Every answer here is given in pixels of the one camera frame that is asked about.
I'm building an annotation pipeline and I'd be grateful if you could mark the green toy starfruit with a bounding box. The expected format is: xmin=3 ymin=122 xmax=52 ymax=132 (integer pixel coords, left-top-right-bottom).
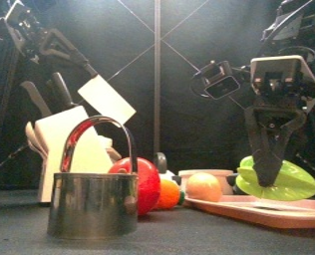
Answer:
xmin=234 ymin=154 xmax=315 ymax=202

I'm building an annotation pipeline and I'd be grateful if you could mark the yellow round fruit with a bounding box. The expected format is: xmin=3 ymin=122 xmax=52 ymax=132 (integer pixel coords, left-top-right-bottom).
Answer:
xmin=183 ymin=171 xmax=224 ymax=203

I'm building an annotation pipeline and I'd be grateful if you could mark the pink plastic tray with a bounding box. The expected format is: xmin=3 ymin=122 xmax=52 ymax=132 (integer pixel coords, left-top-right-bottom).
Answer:
xmin=181 ymin=194 xmax=315 ymax=230

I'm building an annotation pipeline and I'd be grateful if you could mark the small black round object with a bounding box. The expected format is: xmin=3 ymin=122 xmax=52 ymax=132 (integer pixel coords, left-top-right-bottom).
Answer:
xmin=153 ymin=151 xmax=169 ymax=174

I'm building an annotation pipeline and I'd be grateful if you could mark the orange toy fruit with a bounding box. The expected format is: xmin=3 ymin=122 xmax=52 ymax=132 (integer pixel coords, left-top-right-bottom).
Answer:
xmin=154 ymin=178 xmax=186 ymax=211

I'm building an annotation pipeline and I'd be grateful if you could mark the white toy knife block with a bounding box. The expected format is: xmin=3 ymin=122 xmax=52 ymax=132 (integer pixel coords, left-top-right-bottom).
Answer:
xmin=34 ymin=105 xmax=117 ymax=204

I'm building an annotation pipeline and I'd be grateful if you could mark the red toy apple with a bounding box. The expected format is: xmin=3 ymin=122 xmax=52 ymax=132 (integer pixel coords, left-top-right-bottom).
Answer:
xmin=107 ymin=156 xmax=162 ymax=217

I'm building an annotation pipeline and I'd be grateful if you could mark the cream toy utensil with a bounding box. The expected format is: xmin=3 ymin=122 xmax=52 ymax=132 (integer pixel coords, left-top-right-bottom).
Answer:
xmin=23 ymin=121 xmax=50 ymax=161

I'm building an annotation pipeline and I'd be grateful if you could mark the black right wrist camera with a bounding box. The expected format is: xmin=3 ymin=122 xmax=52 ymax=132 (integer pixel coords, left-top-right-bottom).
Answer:
xmin=190 ymin=60 xmax=245 ymax=101

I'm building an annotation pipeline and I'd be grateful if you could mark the black toy knife handle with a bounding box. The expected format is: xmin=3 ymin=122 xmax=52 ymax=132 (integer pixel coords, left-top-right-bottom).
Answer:
xmin=50 ymin=72 xmax=79 ymax=111

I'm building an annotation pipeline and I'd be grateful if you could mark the grey toy knife handle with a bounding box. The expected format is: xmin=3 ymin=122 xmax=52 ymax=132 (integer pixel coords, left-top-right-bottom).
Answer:
xmin=19 ymin=80 xmax=54 ymax=118

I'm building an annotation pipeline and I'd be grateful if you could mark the thin diagonal frame wire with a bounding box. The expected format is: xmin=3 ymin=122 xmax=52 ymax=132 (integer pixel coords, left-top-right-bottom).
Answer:
xmin=115 ymin=0 xmax=201 ymax=73
xmin=106 ymin=0 xmax=210 ymax=84

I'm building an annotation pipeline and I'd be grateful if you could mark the white toy cleaver black handle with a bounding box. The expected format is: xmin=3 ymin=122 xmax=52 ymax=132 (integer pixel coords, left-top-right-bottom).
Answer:
xmin=71 ymin=54 xmax=138 ymax=127

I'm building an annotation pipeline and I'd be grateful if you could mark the grey vertical frame pole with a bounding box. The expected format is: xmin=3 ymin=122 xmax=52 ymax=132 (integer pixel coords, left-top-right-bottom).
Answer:
xmin=153 ymin=0 xmax=162 ymax=154

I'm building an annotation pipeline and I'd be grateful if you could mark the shiny metal pot with handle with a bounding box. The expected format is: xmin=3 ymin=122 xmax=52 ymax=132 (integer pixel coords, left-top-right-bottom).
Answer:
xmin=46 ymin=115 xmax=141 ymax=241

